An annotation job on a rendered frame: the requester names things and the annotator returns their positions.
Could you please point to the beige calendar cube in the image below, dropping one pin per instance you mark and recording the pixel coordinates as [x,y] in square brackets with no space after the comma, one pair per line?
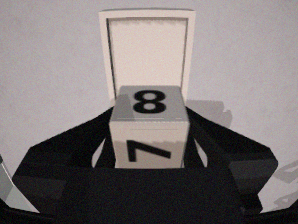
[149,127]

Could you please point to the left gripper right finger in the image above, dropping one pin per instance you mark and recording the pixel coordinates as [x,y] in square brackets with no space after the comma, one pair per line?
[251,163]

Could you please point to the cream rectangular tray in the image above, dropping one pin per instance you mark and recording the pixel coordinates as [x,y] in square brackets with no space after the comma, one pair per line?
[147,47]

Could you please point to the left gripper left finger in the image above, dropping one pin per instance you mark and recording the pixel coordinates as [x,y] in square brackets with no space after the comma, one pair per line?
[76,146]

